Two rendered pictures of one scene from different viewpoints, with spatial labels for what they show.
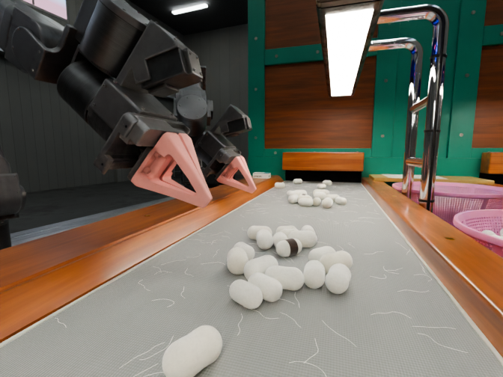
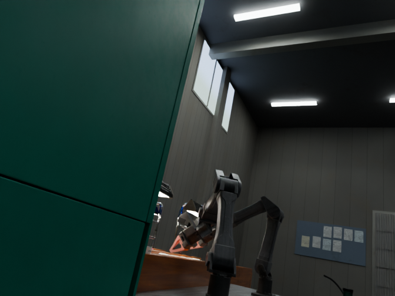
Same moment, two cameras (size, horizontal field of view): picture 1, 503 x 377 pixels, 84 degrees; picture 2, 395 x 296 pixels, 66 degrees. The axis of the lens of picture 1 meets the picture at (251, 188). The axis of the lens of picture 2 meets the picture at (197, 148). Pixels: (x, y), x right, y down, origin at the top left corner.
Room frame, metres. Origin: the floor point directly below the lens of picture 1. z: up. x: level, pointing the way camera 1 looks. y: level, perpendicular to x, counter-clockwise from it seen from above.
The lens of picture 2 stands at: (1.99, 0.18, 0.79)
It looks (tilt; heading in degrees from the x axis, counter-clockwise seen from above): 19 degrees up; 186
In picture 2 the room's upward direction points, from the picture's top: 12 degrees clockwise
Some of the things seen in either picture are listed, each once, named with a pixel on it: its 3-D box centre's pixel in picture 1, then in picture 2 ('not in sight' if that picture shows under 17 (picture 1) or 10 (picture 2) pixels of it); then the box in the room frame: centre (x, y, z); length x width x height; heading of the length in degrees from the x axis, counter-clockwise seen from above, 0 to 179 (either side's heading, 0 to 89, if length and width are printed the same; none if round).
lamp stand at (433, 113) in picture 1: (379, 135); not in sight; (0.62, -0.28, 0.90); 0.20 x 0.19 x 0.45; 163
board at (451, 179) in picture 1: (424, 179); not in sight; (0.94, -0.58, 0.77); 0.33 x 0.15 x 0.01; 73
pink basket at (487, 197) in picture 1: (447, 204); not in sight; (0.73, -0.52, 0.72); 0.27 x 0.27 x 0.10
